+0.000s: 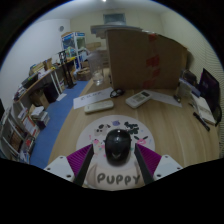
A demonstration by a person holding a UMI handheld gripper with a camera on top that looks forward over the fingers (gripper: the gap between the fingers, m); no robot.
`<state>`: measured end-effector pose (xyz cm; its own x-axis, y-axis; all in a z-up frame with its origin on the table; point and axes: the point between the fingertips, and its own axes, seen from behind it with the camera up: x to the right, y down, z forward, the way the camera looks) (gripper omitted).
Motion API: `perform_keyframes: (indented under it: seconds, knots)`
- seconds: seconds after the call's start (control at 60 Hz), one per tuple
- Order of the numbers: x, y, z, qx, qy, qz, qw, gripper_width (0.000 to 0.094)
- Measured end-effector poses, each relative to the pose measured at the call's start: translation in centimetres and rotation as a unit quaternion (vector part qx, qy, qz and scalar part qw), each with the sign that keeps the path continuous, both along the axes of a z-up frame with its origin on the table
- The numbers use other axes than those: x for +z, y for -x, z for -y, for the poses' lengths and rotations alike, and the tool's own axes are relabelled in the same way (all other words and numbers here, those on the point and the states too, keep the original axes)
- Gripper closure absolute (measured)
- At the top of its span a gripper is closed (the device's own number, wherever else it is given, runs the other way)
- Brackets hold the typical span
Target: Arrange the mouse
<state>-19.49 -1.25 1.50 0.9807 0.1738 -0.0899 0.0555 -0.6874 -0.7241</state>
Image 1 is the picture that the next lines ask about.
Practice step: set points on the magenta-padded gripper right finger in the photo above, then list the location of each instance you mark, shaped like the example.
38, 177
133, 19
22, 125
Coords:
165, 166

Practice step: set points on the white cartoon print mouse pad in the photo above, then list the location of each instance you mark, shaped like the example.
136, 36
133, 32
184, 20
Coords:
115, 178

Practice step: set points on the black computer mouse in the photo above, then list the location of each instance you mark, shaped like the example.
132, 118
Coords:
117, 143

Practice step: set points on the round wall clock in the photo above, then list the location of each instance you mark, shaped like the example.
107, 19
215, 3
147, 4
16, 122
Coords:
61, 28

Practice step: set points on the black metal stand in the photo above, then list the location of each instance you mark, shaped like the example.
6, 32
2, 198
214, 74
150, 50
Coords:
66, 71

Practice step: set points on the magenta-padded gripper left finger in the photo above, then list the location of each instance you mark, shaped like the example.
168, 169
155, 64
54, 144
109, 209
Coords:
63, 166

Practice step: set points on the cluttered shelf unit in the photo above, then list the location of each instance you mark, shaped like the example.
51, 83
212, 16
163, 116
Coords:
26, 106

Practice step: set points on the window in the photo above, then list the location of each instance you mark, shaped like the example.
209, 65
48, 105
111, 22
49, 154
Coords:
114, 19

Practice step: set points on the black bag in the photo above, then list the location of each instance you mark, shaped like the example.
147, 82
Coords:
189, 76

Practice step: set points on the black office chair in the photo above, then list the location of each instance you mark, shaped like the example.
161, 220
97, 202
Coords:
210, 88

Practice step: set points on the clear plastic container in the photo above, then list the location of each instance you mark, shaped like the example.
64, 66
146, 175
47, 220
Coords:
183, 90

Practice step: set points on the small black binder clip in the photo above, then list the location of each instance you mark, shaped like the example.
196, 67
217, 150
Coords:
177, 98

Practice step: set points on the blue book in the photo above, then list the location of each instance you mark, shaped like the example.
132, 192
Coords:
193, 88

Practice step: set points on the blue white display cabinet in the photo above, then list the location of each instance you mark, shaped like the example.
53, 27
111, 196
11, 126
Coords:
73, 46

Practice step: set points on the ceiling light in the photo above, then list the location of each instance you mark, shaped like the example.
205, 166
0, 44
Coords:
104, 0

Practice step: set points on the white remote control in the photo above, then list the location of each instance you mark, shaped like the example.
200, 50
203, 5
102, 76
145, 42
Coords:
138, 99

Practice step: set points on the slim beige remote control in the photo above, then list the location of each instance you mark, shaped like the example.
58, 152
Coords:
99, 106

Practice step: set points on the clear glass jar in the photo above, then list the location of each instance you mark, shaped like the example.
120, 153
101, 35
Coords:
97, 68

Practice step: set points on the white book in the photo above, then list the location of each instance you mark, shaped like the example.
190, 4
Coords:
204, 108

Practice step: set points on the large cardboard box red tape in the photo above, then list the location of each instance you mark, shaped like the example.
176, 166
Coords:
140, 60

